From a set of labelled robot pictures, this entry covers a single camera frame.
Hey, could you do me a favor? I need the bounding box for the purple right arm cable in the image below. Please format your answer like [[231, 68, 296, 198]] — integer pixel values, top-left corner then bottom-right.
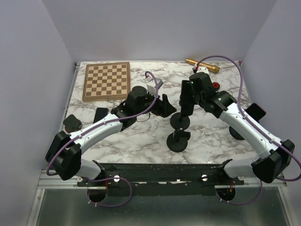
[[197, 55, 301, 182]]

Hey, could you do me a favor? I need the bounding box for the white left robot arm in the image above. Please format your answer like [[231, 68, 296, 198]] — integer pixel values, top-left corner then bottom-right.
[[45, 86, 176, 186]]

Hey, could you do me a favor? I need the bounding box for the black mounting rail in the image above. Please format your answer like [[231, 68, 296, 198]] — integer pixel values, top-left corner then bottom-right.
[[77, 163, 244, 196]]

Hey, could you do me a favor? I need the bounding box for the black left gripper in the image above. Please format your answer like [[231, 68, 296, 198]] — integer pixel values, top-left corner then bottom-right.
[[135, 89, 177, 118]]

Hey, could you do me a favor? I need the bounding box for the gold cylinder tube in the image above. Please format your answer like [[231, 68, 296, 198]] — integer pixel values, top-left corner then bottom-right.
[[185, 58, 220, 73]]

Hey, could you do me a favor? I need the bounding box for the black phone stand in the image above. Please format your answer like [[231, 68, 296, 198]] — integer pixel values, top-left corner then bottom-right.
[[229, 127, 244, 140], [166, 128, 191, 153], [170, 113, 190, 130]]

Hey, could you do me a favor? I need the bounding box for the black phone red case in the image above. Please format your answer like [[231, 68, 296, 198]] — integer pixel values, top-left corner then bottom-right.
[[246, 103, 266, 122]]

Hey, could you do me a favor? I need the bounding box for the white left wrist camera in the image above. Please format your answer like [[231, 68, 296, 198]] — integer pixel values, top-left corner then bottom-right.
[[146, 77, 163, 96]]

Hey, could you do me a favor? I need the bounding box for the small black dark mount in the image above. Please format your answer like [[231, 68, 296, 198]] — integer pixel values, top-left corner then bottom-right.
[[63, 114, 82, 133]]

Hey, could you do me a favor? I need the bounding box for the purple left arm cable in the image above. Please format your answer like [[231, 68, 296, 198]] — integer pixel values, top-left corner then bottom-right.
[[46, 71, 158, 177]]

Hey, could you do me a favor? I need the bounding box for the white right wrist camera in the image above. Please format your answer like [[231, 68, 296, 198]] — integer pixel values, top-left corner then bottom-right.
[[192, 66, 209, 74]]

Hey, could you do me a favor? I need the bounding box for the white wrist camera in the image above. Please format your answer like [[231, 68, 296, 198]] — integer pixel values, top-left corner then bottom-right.
[[192, 66, 209, 74], [146, 77, 163, 96]]

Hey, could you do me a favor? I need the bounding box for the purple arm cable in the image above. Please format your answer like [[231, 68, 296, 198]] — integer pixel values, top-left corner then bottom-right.
[[46, 71, 158, 177], [197, 55, 301, 182]]

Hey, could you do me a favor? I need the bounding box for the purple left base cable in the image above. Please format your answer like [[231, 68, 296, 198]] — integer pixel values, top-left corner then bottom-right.
[[87, 174, 133, 208]]

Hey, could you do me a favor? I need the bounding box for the black phone blue edge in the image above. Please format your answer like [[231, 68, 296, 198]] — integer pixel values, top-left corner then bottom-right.
[[93, 107, 109, 123]]

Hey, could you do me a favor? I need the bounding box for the black red knob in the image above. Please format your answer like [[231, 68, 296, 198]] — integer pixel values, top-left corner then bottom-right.
[[213, 82, 220, 91]]

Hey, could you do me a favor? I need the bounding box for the wooden chessboard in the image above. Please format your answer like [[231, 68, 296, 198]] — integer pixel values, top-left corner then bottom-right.
[[82, 62, 131, 102]]

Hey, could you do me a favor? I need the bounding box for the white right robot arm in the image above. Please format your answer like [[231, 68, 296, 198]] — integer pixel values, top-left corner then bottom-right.
[[179, 72, 295, 185]]

